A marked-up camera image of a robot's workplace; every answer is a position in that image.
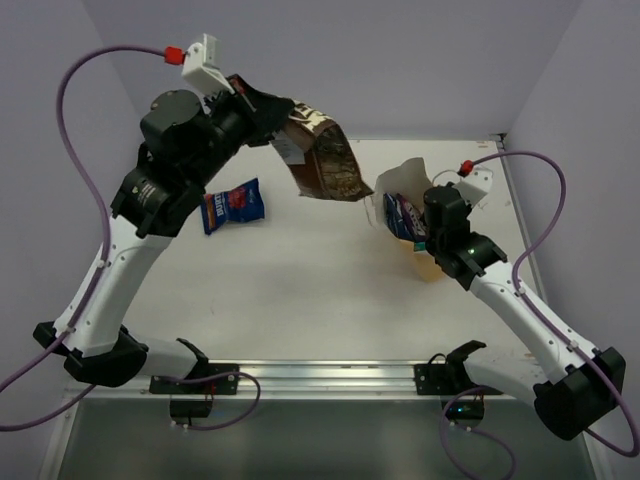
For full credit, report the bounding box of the brown paper bag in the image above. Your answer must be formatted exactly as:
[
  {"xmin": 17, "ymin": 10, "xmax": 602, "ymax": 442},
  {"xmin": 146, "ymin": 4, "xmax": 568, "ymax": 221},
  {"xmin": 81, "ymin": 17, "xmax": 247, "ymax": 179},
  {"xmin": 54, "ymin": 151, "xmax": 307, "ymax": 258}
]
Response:
[{"xmin": 363, "ymin": 157, "xmax": 444, "ymax": 283}]

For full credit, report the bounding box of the dark brown snack packet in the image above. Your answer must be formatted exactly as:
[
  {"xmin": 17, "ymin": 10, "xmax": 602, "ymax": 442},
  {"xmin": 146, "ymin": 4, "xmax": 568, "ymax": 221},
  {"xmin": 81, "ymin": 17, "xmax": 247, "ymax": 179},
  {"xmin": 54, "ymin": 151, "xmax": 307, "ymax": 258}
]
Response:
[{"xmin": 271, "ymin": 101, "xmax": 373, "ymax": 202}]

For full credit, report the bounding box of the blue chip snack bag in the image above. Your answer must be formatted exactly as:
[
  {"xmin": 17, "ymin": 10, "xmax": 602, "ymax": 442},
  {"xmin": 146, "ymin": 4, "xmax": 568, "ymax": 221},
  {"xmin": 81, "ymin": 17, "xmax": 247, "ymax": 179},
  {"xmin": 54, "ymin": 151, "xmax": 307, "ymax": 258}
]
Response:
[{"xmin": 200, "ymin": 178, "xmax": 265, "ymax": 235}]

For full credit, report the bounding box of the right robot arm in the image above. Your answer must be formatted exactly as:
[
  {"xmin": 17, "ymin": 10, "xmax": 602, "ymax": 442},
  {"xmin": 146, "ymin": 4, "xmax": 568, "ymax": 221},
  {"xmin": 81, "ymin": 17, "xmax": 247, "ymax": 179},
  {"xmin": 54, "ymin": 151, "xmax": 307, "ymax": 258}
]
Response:
[{"xmin": 424, "ymin": 185, "xmax": 626, "ymax": 440}]

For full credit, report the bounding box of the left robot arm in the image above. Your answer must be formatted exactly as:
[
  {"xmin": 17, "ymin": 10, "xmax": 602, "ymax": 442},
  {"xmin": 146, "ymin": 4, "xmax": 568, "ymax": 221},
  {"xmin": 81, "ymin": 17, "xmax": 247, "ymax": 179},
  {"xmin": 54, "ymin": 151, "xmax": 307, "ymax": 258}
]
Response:
[{"xmin": 33, "ymin": 75, "xmax": 294, "ymax": 393}]

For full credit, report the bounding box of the blue white snack packet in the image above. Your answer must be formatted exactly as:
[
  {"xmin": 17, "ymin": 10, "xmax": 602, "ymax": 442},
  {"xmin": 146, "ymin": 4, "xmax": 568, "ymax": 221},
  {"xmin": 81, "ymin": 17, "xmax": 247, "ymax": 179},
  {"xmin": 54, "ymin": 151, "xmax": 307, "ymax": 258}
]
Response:
[{"xmin": 383, "ymin": 193, "xmax": 428, "ymax": 243}]

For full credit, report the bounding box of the right black controller box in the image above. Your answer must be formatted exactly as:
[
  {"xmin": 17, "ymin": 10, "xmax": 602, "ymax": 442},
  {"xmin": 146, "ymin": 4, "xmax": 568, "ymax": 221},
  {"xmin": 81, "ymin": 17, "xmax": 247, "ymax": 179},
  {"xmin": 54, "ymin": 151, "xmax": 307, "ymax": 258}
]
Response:
[{"xmin": 445, "ymin": 397, "xmax": 485, "ymax": 427}]

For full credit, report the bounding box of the black controller box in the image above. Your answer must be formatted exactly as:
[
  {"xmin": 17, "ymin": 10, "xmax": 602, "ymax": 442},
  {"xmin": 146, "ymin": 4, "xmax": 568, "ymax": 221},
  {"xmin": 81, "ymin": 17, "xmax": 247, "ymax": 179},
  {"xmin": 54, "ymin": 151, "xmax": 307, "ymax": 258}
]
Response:
[
  {"xmin": 169, "ymin": 395, "xmax": 213, "ymax": 423},
  {"xmin": 445, "ymin": 397, "xmax": 485, "ymax": 427}
]

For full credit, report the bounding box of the left black controller box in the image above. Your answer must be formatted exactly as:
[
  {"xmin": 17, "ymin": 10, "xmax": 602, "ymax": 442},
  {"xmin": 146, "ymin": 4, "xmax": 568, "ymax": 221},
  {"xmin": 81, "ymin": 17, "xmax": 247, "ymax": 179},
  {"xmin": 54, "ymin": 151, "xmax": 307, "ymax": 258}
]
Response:
[{"xmin": 169, "ymin": 395, "xmax": 213, "ymax": 423}]

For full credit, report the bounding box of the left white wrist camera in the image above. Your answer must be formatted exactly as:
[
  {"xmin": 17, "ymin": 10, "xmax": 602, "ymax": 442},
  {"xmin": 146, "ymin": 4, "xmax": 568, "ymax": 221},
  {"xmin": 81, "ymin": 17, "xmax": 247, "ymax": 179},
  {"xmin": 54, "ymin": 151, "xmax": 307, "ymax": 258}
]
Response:
[{"xmin": 163, "ymin": 34, "xmax": 234, "ymax": 97}]

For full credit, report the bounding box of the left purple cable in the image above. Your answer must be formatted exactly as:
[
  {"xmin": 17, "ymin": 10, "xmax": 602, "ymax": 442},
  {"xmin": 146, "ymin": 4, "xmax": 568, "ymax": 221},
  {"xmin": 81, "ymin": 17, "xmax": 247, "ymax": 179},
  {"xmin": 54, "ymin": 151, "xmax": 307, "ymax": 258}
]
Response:
[{"xmin": 0, "ymin": 44, "xmax": 261, "ymax": 432}]

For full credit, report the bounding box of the purple cable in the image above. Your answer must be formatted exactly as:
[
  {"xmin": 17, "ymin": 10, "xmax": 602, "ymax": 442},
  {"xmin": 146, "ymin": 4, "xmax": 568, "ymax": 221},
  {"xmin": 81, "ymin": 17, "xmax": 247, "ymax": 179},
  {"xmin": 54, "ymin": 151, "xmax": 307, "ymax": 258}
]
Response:
[
  {"xmin": 0, "ymin": 44, "xmax": 261, "ymax": 432},
  {"xmin": 437, "ymin": 150, "xmax": 634, "ymax": 479}
]

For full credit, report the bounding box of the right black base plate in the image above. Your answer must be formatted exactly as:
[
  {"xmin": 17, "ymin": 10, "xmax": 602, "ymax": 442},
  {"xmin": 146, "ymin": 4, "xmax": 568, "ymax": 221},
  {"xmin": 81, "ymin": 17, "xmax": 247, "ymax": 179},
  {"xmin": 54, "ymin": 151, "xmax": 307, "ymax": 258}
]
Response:
[{"xmin": 413, "ymin": 353, "xmax": 479, "ymax": 396}]

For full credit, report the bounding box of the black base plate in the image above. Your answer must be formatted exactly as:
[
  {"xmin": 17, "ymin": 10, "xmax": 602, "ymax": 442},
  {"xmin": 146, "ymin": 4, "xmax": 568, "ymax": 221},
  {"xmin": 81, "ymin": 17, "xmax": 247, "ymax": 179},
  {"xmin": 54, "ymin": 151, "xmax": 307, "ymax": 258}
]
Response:
[
  {"xmin": 413, "ymin": 353, "xmax": 479, "ymax": 396},
  {"xmin": 149, "ymin": 363, "xmax": 240, "ymax": 396}
]

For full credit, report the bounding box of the aluminium mounting rail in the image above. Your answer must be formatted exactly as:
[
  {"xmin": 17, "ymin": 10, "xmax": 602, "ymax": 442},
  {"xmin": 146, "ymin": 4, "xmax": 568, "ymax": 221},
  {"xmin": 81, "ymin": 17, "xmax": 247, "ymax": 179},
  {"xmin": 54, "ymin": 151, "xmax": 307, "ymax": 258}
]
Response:
[{"xmin": 64, "ymin": 355, "xmax": 591, "ymax": 401}]

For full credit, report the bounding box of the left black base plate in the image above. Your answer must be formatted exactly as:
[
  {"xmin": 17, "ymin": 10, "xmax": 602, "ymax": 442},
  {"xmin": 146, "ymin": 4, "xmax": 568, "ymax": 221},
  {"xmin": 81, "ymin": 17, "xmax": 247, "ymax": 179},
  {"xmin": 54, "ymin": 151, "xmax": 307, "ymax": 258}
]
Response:
[{"xmin": 149, "ymin": 363, "xmax": 240, "ymax": 396}]

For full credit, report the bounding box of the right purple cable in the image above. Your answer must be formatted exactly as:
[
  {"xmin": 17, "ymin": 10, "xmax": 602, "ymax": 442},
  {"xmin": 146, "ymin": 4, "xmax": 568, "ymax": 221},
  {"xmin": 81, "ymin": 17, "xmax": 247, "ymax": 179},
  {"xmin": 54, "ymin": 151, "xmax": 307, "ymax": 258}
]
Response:
[{"xmin": 437, "ymin": 150, "xmax": 634, "ymax": 479}]

